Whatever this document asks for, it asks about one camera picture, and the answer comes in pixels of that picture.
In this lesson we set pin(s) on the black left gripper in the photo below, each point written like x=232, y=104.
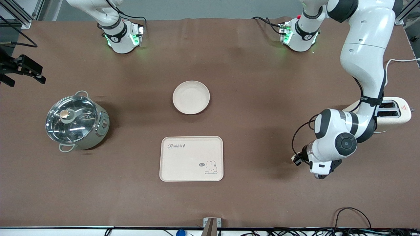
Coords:
x=304, y=152

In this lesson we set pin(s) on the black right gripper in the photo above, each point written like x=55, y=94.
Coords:
x=9, y=64

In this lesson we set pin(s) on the cream round plate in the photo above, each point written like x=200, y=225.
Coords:
x=191, y=97

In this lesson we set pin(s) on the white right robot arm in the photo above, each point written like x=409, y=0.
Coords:
x=121, y=36

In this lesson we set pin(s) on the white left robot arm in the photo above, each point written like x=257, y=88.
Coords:
x=364, y=59

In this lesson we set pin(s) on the glass pot lid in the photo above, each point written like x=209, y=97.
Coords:
x=77, y=127

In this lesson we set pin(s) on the cream rabbit print tray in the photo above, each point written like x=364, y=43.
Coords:
x=190, y=160

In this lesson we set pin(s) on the cream two-slot toaster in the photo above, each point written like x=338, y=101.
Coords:
x=402, y=114

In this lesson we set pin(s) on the blue round object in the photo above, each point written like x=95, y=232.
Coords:
x=181, y=233

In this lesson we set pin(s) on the aluminium frame profile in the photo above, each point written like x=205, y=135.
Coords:
x=403, y=14
x=19, y=14

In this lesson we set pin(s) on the metal table edge bracket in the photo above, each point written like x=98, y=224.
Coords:
x=211, y=226

